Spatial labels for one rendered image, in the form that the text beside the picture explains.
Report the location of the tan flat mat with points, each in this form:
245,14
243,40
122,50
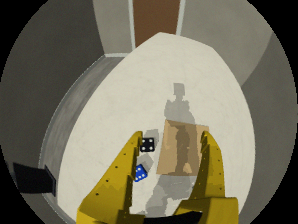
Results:
180,149

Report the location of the blue die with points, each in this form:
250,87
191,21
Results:
141,173

